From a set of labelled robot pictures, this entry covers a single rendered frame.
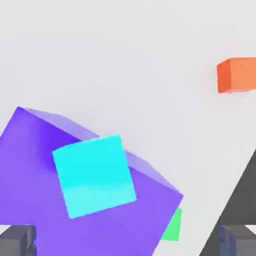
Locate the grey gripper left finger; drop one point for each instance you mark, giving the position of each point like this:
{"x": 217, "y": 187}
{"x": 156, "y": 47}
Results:
{"x": 14, "y": 240}

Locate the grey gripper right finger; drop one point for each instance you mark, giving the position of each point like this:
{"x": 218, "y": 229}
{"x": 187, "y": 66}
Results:
{"x": 240, "y": 242}

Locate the small green cube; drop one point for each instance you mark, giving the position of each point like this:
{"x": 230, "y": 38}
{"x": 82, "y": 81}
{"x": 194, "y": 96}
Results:
{"x": 173, "y": 227}

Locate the small cyan cube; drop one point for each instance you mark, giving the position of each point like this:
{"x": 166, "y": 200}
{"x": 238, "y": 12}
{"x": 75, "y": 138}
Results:
{"x": 94, "y": 176}

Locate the small orange cube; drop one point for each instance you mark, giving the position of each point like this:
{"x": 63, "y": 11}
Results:
{"x": 238, "y": 75}

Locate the large purple box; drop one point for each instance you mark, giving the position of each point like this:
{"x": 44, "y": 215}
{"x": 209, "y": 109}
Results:
{"x": 112, "y": 230}

